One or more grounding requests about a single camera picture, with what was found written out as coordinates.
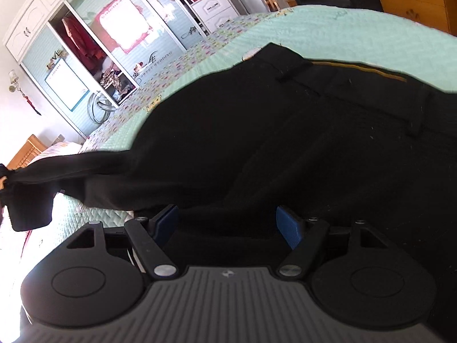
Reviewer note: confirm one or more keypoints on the mint quilted bee mat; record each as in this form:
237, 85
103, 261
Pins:
339, 28

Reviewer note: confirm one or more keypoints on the black dress pants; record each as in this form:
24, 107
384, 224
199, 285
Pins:
250, 132

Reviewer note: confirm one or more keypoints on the floral duvet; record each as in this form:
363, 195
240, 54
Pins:
53, 150

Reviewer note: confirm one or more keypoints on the wall lamp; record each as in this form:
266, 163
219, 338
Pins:
13, 77

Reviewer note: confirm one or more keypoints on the wooden headboard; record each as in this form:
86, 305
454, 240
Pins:
26, 152

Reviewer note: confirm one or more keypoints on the red knot ornament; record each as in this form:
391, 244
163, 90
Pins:
30, 103

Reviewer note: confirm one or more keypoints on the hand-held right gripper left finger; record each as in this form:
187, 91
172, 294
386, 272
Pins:
167, 221

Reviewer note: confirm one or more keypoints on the wooden letter decoration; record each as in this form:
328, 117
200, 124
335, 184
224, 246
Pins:
55, 60

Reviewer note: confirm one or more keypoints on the pink-framed poster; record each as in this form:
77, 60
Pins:
123, 21

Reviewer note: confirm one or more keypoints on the mint sliding door wardrobe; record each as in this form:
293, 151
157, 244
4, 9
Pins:
35, 48

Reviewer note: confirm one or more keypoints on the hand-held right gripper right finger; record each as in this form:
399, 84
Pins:
291, 227

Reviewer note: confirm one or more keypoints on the patterned clothes pile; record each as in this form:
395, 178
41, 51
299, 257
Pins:
116, 84

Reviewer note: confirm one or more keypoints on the red hanging clothes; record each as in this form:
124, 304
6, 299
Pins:
80, 43

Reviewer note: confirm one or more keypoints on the white blue-framed poster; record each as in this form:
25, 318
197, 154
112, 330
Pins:
66, 84

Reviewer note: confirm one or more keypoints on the wooden cabinet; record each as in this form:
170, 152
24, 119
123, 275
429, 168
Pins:
417, 0

